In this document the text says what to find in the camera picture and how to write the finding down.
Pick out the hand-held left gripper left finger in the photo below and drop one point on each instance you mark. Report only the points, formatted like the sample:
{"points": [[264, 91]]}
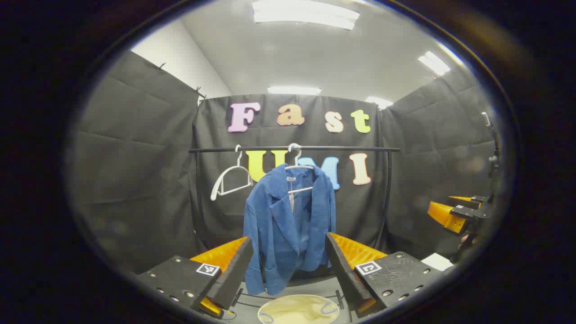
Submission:
{"points": [[234, 274]]}

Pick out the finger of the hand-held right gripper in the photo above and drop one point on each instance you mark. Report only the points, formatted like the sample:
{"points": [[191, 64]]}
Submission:
{"points": [[443, 215], [461, 199]]}

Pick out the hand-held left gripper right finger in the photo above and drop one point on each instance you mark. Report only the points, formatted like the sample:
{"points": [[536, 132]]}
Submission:
{"points": [[344, 274]]}

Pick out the white plastic clothes hanger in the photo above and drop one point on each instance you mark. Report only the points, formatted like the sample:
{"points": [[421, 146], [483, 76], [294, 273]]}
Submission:
{"points": [[235, 189], [299, 167]]}

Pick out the black metal clothes rack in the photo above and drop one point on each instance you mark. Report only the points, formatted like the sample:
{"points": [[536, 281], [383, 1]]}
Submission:
{"points": [[351, 148]]}

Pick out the white box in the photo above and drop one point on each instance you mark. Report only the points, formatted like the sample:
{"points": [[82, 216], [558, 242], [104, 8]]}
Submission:
{"points": [[438, 262]]}

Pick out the black backdrop cloth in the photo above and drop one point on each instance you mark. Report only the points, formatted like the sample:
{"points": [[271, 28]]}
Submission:
{"points": [[135, 157]]}

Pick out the large ceiling light panel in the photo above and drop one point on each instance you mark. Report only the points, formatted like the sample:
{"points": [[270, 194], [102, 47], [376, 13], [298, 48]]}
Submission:
{"points": [[306, 13]]}

